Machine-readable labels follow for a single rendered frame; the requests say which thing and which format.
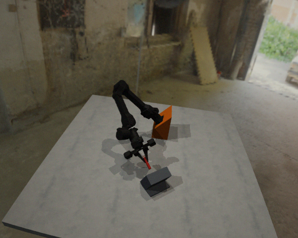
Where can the dark grey sloped panel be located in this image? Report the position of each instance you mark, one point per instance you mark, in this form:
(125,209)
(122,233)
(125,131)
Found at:
(155,183)

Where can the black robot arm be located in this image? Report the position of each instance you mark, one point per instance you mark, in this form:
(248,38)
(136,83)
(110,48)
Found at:
(127,120)

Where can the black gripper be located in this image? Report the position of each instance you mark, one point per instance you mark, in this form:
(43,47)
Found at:
(145,149)

